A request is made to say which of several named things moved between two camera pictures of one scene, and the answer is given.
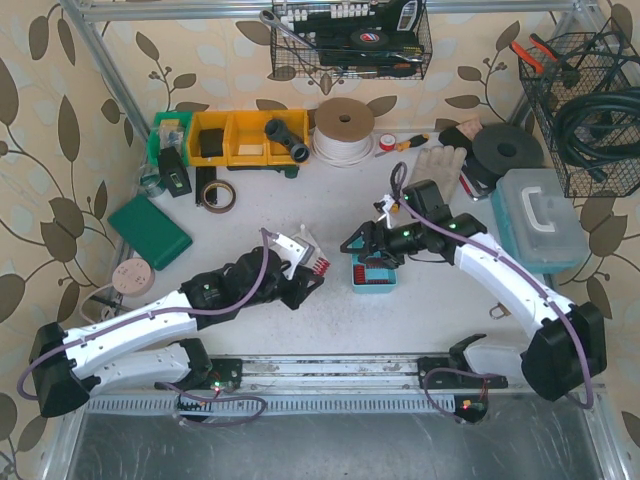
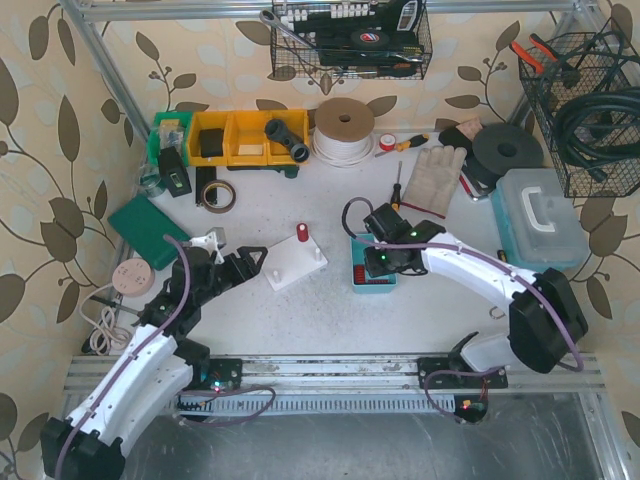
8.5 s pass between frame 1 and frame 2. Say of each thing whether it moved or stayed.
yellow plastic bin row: stayed
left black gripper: moved
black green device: stayed
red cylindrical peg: moved
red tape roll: stayed
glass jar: stayed
